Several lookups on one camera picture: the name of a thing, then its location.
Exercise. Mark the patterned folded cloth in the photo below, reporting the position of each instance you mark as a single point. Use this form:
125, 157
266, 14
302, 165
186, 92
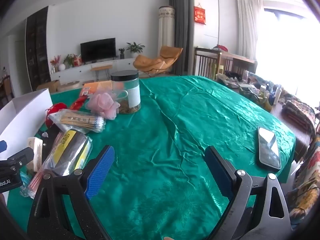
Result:
298, 116

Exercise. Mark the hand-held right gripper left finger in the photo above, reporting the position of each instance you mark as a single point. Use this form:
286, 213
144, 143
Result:
100, 171

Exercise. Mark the cotton swab pack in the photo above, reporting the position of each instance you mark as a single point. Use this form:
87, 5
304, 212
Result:
77, 122

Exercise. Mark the orange paperback book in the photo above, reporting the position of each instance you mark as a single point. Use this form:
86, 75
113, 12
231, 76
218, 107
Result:
96, 87

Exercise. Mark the white cardboard box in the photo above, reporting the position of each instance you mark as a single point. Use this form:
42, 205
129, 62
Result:
25, 112

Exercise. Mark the large leafy potted plant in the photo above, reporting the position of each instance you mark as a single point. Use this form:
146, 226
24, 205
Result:
135, 48

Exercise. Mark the green satin tablecloth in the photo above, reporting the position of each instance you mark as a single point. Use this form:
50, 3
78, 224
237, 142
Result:
175, 130

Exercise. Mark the black flat television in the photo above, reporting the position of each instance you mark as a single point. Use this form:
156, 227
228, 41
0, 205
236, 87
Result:
98, 49

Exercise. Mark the clutter of bottles and jars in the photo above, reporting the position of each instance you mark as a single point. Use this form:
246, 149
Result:
250, 87

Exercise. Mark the orange lounge chair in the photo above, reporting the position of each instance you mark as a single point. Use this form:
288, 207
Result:
160, 60

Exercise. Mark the white round vase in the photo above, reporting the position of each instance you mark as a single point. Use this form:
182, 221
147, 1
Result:
62, 67

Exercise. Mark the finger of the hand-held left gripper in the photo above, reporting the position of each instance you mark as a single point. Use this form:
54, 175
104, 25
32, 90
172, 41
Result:
22, 156
2, 146

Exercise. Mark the white television cabinet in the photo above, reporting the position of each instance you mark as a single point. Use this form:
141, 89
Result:
77, 71

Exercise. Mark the dark display cabinet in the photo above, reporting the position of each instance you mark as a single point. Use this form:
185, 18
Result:
37, 47

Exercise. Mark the wooden bench with metal legs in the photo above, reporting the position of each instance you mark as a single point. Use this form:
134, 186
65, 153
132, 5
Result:
101, 68

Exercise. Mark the white curtain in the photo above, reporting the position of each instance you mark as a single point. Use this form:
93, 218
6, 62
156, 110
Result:
250, 27

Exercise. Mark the black and yellow packet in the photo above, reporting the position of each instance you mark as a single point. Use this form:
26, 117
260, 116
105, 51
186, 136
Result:
67, 152

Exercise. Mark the green plant with red decorations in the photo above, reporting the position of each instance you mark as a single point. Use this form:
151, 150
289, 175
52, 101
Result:
71, 59

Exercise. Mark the red wall hanging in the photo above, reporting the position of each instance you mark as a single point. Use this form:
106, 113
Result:
199, 15

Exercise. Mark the brown cardboard box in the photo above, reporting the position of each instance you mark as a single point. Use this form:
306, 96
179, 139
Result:
48, 86

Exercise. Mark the floral sofa cover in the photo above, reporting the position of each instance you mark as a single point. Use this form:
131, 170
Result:
306, 180

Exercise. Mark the pink straw pack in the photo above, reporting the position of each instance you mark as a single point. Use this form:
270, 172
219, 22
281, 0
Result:
37, 183

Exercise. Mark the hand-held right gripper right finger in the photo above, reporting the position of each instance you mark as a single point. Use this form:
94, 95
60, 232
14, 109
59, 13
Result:
220, 172

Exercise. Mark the red snack packet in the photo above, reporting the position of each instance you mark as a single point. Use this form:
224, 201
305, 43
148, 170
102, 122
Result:
78, 103

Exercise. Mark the grey curtain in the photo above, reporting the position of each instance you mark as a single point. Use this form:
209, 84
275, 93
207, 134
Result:
182, 25

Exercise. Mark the clear jar with black lid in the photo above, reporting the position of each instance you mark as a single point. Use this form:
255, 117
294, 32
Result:
127, 90

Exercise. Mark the pink bath pouf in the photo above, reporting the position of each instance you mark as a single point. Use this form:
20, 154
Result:
103, 105

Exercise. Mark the red flower bouquet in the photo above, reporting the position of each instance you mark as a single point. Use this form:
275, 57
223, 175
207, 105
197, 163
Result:
55, 61

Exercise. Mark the covered standing air conditioner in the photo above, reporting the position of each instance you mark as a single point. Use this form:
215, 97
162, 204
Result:
166, 30

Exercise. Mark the small potted plant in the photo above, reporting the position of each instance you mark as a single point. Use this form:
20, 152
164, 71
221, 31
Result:
121, 52

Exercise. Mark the red bath pouf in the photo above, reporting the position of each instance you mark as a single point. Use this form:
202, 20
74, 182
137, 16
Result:
53, 110

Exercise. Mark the beige small box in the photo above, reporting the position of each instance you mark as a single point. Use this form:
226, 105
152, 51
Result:
35, 152

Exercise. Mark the black smartphone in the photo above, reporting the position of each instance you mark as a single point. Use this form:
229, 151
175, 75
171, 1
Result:
269, 148

